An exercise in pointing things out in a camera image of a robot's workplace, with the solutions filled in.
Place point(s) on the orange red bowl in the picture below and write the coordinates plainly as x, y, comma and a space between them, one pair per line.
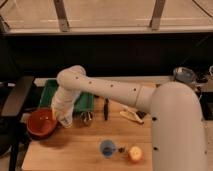
41, 119

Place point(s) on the dark purple bowl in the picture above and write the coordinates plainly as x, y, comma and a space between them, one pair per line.
36, 135

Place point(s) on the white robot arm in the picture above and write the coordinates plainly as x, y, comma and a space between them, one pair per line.
178, 133

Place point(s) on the green plastic tray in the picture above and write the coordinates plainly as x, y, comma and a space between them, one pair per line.
84, 103

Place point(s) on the small metal cup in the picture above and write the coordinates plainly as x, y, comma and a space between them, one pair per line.
86, 118

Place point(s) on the yellow banana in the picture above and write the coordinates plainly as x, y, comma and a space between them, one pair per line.
130, 115

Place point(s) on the black rectangular block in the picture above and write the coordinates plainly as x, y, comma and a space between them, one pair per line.
140, 114

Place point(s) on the white measuring cup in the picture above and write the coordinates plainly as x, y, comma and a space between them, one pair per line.
66, 120

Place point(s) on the blue cup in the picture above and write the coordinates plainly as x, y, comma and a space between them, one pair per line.
107, 148

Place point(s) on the small dark object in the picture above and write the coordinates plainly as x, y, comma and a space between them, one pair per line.
122, 149

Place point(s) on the red yellow apple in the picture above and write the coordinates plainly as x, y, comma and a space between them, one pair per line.
135, 154

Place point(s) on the metal bowl on shelf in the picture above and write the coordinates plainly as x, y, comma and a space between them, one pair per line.
184, 75

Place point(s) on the black chair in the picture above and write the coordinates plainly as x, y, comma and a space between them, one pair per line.
10, 116

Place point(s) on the black handled tool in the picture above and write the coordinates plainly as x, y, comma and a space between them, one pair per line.
106, 109

